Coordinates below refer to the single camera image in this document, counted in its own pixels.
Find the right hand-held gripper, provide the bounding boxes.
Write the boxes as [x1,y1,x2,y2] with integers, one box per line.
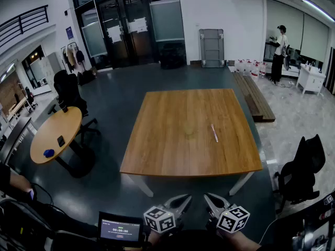
[204,193,251,234]

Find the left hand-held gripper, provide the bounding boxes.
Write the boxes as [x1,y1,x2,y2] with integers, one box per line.
[143,194,193,234]

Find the pink toothbrush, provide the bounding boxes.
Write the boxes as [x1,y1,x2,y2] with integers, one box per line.
[210,123,219,143]

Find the clear glass with yellow liquid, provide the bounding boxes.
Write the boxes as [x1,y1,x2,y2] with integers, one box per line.
[183,120,199,138]

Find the person's right forearm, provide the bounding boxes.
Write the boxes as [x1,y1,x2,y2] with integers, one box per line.
[218,229,262,251]

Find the person's left forearm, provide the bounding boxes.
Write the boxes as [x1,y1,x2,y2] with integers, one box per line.
[151,231,168,245]

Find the person's black shirt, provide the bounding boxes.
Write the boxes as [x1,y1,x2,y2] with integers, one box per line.
[162,229,236,251]

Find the square wooden table white legs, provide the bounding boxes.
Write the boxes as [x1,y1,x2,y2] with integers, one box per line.
[119,88,263,198]

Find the black screen device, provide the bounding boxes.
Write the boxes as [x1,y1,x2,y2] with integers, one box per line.
[97,211,144,247]

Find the black office chair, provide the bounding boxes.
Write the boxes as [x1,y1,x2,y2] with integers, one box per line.
[273,134,327,214]
[48,69,102,143]

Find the wooden slatted platform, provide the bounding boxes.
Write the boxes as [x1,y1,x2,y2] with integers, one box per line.
[232,72,276,122]

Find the row of clear water jugs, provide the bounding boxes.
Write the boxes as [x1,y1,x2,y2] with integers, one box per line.
[234,58,269,82]

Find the round wooden table black base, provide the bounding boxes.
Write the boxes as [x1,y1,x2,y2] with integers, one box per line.
[30,106,96,179]

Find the pile of black bags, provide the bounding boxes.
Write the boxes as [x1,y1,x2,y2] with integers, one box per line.
[159,42,187,70]

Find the dark backpack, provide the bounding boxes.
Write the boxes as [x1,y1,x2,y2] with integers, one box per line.
[0,199,98,251]

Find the folded grey table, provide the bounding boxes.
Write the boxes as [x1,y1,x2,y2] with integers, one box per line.
[198,28,226,69]

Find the white cabinet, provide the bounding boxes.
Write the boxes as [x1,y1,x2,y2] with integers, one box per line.
[296,63,327,96]

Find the black floor bag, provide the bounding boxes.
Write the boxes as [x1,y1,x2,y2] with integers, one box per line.
[77,69,97,86]

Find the black framed glass doors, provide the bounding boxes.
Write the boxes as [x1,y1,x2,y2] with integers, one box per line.
[74,0,186,70]

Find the coat rack with clothes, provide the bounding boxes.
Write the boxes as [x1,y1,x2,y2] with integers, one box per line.
[60,42,86,74]

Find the white window blinds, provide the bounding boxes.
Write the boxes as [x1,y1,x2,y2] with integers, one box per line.
[266,0,329,62]

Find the ceiling tube light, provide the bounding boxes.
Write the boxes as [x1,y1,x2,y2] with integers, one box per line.
[301,0,335,22]

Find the black railing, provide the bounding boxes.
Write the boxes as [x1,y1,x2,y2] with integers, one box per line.
[0,5,50,49]

